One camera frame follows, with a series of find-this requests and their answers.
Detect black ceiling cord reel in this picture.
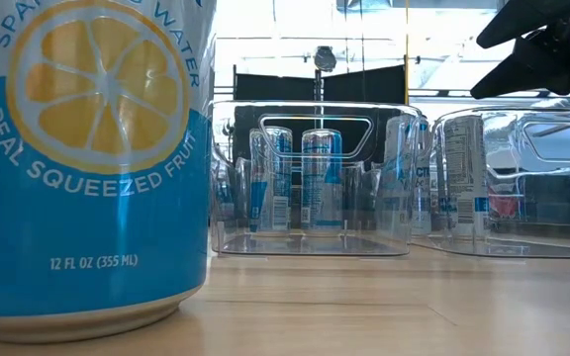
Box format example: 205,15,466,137
313,44,338,74

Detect black aluminium table frame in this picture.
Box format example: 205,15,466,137
213,86,570,99

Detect slim blue silver energy can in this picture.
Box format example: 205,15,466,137
248,125,295,234
300,128,344,232

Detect clear plastic bin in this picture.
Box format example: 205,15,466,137
209,100,423,257
410,105,570,260

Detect blue white sparkling water can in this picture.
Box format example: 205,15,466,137
0,0,218,345

